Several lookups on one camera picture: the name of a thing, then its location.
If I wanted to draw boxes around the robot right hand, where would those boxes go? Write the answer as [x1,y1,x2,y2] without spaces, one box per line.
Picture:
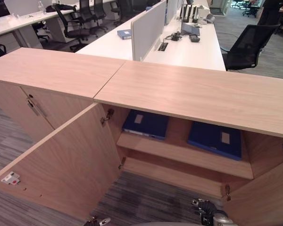
[191,198,217,217]

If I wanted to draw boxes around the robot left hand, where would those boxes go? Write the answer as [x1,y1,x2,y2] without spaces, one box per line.
[85,216,112,226]

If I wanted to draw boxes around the wooden cabinet shelf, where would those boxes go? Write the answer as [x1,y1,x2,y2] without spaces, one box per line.
[116,132,254,180]

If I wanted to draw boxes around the blue folder with beige label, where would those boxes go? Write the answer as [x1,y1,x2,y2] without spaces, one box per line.
[187,121,242,161]

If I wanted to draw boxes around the wide wooden cabinet door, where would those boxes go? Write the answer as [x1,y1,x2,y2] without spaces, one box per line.
[0,103,127,221]

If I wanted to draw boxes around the blue folder with grey label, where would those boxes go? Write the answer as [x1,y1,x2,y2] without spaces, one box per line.
[122,109,170,141]

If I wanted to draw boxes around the open wooden office cabinet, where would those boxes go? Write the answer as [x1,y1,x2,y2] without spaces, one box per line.
[93,60,283,201]

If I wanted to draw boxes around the long white office desk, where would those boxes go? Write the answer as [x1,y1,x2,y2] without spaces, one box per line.
[75,0,227,72]

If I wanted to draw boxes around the closed wooden office cabinet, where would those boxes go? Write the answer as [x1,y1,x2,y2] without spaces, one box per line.
[0,47,127,144]

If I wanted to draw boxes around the black mesh office chair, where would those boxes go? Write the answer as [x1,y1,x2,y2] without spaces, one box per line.
[220,24,282,72]

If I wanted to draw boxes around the black armrest office chair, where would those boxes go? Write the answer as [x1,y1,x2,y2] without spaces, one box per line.
[51,4,90,53]

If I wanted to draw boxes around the metal door latch red dot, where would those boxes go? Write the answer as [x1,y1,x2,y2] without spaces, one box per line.
[0,171,22,186]

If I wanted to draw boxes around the black flat device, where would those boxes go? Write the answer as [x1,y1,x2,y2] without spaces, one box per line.
[188,33,201,43]

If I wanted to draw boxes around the grey-blue flat box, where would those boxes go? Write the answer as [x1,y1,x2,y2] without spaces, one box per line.
[181,22,201,36]

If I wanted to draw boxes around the grey desk partition screen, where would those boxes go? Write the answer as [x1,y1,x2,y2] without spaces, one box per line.
[130,0,168,62]

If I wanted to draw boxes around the white desk telephone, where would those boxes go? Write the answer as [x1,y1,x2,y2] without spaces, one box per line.
[197,13,216,25]

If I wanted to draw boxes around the black upright file holders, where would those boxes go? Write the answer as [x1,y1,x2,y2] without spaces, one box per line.
[180,4,199,24]

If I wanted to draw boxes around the white desk row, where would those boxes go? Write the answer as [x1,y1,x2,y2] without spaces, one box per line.
[0,0,114,54]

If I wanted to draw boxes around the silver cabinet door handle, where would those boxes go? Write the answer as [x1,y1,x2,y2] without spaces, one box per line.
[26,98,48,118]

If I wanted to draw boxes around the black power adapter with cable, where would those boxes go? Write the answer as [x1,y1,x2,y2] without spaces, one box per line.
[164,31,183,42]

